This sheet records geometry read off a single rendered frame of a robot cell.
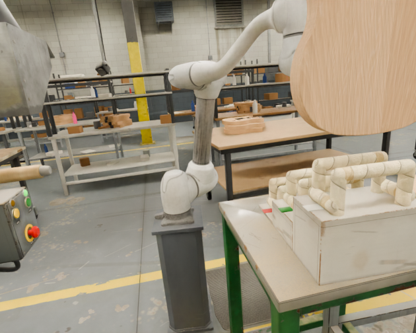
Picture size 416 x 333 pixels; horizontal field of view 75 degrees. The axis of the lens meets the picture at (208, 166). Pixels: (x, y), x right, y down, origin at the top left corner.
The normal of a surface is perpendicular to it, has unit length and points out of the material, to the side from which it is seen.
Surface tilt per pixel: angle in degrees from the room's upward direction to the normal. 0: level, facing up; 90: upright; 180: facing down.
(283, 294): 0
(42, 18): 90
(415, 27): 91
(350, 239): 90
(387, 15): 91
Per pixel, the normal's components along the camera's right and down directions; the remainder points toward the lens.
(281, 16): -0.77, 0.29
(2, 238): 0.20, 0.26
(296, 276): -0.08, -0.95
